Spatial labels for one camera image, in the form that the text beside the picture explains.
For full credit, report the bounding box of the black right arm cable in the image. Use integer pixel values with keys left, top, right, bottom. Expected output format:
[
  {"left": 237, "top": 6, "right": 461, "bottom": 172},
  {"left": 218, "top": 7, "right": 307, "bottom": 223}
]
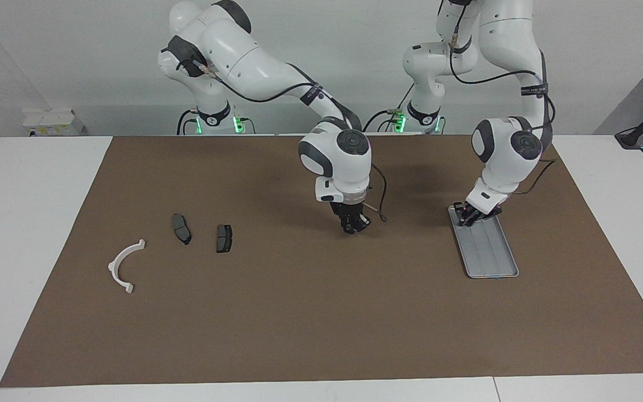
[{"left": 199, "top": 61, "right": 387, "bottom": 223}]

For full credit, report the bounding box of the rectangular dark brake pad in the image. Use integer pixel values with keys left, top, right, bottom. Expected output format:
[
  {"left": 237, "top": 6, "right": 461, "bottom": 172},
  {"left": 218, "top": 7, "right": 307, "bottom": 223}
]
[{"left": 216, "top": 224, "right": 234, "bottom": 253}]

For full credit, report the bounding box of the white semicircular plastic clamp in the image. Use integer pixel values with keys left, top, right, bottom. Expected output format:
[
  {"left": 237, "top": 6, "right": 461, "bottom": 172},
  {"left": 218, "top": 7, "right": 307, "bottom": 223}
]
[{"left": 108, "top": 239, "right": 146, "bottom": 294}]

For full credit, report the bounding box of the curved dark brake pad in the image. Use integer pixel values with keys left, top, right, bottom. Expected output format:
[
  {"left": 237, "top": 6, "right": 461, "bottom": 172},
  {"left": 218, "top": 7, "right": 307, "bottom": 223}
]
[{"left": 172, "top": 214, "right": 192, "bottom": 246}]

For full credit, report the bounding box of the black base cable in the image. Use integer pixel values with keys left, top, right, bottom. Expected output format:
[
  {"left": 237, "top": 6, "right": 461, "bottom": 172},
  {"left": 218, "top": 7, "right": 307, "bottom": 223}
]
[
  {"left": 377, "top": 84, "right": 417, "bottom": 133},
  {"left": 176, "top": 109, "right": 199, "bottom": 136}
]

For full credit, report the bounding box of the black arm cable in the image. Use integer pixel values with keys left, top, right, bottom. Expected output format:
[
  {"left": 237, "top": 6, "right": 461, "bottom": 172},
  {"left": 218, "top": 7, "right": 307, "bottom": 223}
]
[
  {"left": 199, "top": 61, "right": 387, "bottom": 223},
  {"left": 449, "top": 22, "right": 556, "bottom": 196}
]

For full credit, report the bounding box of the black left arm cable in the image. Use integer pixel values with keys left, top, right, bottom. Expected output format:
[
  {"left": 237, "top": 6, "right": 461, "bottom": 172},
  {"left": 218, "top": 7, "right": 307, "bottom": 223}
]
[{"left": 449, "top": 22, "right": 556, "bottom": 196}]

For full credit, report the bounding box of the silver metal tray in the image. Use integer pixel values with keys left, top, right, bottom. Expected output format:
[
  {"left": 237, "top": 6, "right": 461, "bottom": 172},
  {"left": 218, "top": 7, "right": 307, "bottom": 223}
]
[{"left": 448, "top": 204, "right": 520, "bottom": 279}]

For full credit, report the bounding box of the brown table mat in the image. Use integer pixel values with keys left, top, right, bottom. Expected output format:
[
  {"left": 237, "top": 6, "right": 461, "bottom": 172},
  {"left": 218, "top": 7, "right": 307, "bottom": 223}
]
[{"left": 0, "top": 135, "right": 643, "bottom": 387}]

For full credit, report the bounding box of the white box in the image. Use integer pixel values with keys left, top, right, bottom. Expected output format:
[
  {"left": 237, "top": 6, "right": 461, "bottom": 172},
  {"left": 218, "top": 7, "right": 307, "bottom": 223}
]
[{"left": 23, "top": 108, "right": 85, "bottom": 136}]

